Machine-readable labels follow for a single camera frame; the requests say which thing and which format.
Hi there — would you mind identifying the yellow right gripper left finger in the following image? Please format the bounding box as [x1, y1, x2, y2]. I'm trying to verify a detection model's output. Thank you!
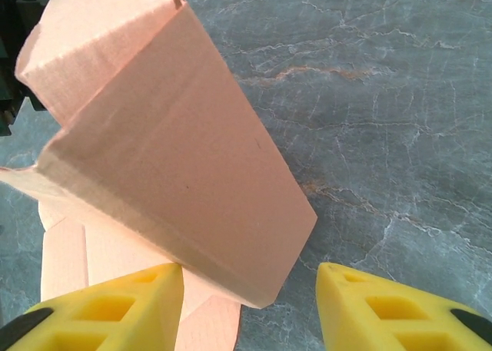
[0, 263, 185, 351]

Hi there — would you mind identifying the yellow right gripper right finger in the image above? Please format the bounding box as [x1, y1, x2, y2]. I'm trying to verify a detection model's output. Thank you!
[315, 262, 492, 351]

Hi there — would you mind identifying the pink paper box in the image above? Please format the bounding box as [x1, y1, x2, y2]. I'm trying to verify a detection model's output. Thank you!
[0, 0, 319, 351]

